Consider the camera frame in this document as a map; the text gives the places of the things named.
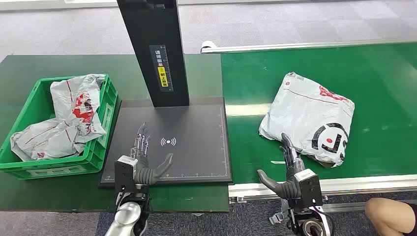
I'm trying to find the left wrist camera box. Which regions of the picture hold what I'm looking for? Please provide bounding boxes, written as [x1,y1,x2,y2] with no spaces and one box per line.
[115,155,139,193]

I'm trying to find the green plastic crate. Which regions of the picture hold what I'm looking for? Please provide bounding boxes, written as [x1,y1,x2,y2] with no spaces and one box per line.
[0,74,119,180]

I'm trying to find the person's knee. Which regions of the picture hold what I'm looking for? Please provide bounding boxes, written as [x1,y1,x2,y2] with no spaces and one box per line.
[364,198,417,236]

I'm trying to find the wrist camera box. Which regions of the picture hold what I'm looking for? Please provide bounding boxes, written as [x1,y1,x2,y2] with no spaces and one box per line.
[294,169,324,209]
[115,155,139,193]

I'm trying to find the green conveyor belt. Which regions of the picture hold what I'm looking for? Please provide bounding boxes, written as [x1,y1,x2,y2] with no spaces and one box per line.
[221,41,417,185]

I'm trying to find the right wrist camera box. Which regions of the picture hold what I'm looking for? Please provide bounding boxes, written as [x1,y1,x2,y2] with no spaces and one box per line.
[294,169,324,209]

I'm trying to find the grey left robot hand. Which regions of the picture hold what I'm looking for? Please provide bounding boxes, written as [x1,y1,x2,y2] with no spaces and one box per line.
[130,122,174,186]

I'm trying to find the crumpled grey courier package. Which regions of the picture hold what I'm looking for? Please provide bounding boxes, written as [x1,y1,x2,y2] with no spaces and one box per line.
[9,117,108,163]

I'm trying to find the grey courier package black logo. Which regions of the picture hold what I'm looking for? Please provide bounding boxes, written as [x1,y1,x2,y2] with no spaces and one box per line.
[258,72,356,168]

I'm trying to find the aluminium conveyor rail thin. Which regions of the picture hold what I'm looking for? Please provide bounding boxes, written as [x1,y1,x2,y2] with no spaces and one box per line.
[200,38,417,55]

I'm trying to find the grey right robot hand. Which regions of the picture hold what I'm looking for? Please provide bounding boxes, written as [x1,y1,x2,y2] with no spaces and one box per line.
[256,133,306,200]

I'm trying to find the black inbound scanner machine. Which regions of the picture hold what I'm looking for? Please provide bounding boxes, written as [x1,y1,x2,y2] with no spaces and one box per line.
[98,0,234,190]

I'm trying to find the aluminium conveyor rail wide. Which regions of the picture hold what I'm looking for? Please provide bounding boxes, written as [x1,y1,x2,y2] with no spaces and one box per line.
[228,174,417,212]

